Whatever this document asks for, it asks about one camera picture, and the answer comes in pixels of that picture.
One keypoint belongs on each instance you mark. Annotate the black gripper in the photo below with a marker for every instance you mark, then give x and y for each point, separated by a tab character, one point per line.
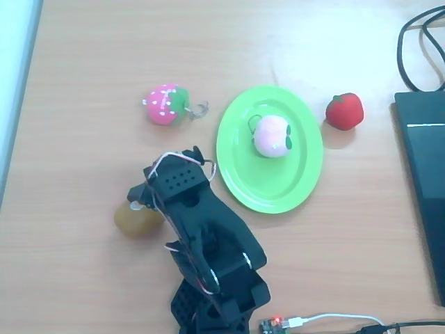
140	195

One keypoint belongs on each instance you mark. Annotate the brown kiwi with sticker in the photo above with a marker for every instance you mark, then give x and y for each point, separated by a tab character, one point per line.
135	224

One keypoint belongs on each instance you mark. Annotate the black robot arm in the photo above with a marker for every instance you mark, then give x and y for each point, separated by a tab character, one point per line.
215	222

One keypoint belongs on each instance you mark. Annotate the green plastic plate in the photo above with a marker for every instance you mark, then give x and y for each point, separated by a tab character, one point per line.
278	181

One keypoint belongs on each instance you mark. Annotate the pink strawberry plush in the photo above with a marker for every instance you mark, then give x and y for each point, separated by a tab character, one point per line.
161	104

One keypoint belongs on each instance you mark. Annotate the pink peach plush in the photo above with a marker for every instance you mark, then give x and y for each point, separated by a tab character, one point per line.
269	137

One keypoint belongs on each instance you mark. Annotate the motor control board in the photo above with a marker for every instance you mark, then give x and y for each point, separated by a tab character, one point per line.
273	325

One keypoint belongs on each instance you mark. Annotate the red plush fruit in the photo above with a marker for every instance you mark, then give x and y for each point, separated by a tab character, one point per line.
346	111

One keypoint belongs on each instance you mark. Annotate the black laptop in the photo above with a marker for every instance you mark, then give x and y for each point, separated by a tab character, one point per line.
427	174

